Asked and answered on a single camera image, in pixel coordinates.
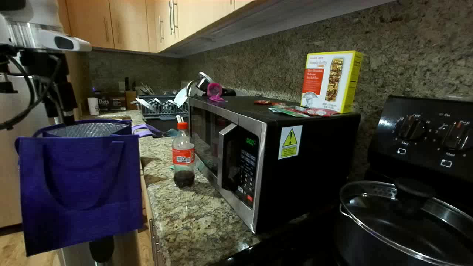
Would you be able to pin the coke bottle with red cap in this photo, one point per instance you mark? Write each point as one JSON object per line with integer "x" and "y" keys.
{"x": 183, "y": 156}

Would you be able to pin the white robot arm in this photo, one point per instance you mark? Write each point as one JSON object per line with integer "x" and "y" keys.
{"x": 34, "y": 71}

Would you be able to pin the blue insulated bag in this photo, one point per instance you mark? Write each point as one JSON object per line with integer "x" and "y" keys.
{"x": 78, "y": 183}

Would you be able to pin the pink cup on microwave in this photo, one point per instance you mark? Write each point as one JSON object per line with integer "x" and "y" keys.
{"x": 214, "y": 91}

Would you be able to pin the black steel microwave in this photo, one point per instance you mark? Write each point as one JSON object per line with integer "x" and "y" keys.
{"x": 270, "y": 167}

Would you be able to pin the flat packets on microwave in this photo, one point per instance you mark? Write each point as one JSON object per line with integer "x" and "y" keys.
{"x": 293, "y": 109}

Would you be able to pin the dish rack with utensils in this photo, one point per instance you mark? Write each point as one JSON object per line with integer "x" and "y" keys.
{"x": 160, "y": 106}

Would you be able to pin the yellow snack box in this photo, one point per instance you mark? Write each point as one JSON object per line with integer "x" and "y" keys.
{"x": 329, "y": 79}

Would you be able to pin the wooden upper cabinets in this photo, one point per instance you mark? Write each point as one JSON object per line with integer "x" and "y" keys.
{"x": 177, "y": 28}

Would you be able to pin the steel pot with glass lid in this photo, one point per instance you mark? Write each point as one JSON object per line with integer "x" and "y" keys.
{"x": 383, "y": 223}

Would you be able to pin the black stove control panel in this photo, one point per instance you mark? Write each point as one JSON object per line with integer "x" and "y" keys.
{"x": 430, "y": 133}

